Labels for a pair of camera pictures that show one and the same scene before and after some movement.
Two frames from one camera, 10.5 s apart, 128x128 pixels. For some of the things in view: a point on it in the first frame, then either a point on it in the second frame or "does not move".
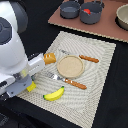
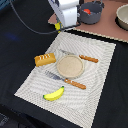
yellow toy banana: (54, 95) does not move
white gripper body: (14, 83) to (66, 11)
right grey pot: (95, 9) does not move
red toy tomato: (87, 10) does not move
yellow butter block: (31, 87) to (58, 26)
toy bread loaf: (49, 58) does not move
